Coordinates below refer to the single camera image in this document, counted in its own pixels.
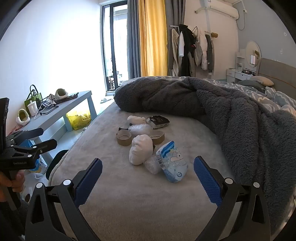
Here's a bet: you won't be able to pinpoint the black tissue packet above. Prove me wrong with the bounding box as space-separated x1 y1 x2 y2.
146 115 170 130

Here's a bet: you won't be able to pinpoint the red paper envelopes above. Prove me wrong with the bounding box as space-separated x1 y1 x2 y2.
9 125 22 136

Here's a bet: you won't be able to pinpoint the cardboard tape roll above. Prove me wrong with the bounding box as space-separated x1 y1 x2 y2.
116 129 133 146
150 130 165 145

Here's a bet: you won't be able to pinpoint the yellow plastic bag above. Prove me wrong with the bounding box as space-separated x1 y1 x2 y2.
66 110 92 131

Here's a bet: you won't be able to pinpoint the black wire stand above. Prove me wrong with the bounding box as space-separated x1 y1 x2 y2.
38 99 59 115

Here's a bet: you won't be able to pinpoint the person's left forearm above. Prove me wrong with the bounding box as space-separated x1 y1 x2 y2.
0 192 29 241

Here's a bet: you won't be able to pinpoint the beige pillow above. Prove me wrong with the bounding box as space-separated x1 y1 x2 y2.
250 76 275 87

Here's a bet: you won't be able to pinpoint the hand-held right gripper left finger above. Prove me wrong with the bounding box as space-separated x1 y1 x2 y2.
24 158 103 241

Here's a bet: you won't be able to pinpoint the white hanging jacket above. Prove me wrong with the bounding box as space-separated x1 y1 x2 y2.
194 29 210 70

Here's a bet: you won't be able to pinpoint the grey fleece patterned blanket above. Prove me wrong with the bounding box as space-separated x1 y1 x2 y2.
114 76 296 232

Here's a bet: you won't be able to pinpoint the yellow curtain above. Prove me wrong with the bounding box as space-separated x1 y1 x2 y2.
138 0 168 77

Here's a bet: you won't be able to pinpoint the person's left hand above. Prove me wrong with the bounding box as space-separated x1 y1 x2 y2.
0 171 26 202

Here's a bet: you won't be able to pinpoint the grey curtain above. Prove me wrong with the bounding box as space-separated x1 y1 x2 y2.
165 0 187 77
127 0 141 80

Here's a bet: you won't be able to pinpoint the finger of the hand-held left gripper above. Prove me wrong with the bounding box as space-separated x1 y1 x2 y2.
13 138 58 161
6 128 44 146

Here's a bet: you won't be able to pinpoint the blue patterned packet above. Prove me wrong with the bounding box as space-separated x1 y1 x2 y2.
23 139 49 175

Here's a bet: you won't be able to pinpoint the grey pillow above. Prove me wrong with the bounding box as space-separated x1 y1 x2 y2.
237 80 266 91

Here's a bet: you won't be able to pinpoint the clear plastic bag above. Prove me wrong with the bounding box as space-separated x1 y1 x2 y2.
128 124 153 138
144 155 162 175

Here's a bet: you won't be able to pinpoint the black hanging jacket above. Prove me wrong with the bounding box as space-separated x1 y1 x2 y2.
179 24 197 77

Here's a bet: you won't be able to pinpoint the green white fluffy slipper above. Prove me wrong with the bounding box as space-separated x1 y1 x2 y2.
16 109 31 127
54 88 70 99

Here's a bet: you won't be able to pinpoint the round mirror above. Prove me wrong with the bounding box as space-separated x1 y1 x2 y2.
245 41 262 68

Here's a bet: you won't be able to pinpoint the white clothes rack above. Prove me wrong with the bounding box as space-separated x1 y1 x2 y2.
170 24 216 77

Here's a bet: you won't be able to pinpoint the light blue table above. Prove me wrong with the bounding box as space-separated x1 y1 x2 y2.
16 90 97 167

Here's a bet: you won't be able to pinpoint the grey hanging vest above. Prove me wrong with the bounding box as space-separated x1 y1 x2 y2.
206 35 215 74

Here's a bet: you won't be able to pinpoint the white hanging shirt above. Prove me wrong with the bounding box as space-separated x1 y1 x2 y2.
178 31 185 57

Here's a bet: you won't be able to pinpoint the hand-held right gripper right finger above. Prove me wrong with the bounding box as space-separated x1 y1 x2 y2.
193 156 271 241

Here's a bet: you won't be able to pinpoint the white air conditioner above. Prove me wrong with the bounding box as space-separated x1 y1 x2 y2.
200 0 240 20

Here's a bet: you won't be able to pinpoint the green tote bag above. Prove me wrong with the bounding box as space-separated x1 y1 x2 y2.
25 85 42 108

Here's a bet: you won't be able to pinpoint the glass balcony door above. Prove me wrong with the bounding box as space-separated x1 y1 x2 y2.
101 3 129 93

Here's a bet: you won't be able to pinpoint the blue white printed packet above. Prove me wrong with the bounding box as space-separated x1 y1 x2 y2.
156 141 189 183

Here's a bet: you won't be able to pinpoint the white vanity desk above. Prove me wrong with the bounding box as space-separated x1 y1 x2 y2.
226 50 258 84

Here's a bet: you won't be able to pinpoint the dark wooden sticks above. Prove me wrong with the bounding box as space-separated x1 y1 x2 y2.
55 92 79 104

